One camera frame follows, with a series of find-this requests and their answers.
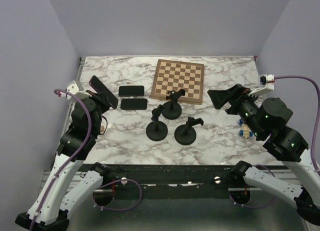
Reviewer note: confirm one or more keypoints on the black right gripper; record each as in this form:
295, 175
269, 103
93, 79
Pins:
219, 97

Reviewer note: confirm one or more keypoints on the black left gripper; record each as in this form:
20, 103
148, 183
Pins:
102, 98

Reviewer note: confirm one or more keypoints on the red-edged phone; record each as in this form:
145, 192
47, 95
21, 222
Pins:
99, 87

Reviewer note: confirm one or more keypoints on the black phone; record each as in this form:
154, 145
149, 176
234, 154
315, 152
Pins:
134, 104

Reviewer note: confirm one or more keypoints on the black smartphone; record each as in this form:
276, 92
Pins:
131, 91

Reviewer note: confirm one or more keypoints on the black phone stand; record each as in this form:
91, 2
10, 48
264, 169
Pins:
156, 130
185, 134
171, 109

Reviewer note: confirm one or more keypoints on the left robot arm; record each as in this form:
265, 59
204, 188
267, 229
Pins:
55, 204

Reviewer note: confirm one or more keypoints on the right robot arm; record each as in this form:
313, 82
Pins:
268, 123

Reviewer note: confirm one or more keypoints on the small wooden cube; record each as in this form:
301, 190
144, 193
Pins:
102, 128

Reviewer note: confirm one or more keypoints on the wooden toy car blue wheels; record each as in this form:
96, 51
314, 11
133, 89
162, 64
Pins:
244, 131

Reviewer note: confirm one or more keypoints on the wooden chessboard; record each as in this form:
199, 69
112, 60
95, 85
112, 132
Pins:
173, 75

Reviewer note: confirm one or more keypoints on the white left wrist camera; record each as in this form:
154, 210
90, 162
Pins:
76, 89

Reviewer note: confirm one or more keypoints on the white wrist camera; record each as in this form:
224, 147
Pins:
76, 89
267, 84

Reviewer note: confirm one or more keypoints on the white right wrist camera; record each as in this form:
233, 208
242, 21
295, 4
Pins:
267, 84

